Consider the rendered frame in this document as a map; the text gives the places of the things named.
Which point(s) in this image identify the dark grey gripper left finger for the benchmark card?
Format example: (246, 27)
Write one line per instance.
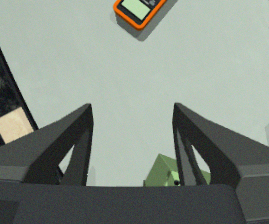
(34, 158)

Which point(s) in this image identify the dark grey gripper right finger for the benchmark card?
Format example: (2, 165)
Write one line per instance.
(233, 159)

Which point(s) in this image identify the black table edge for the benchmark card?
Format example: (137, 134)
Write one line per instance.
(21, 100)

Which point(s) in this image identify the orange multimeter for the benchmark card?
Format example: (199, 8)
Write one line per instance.
(137, 13)

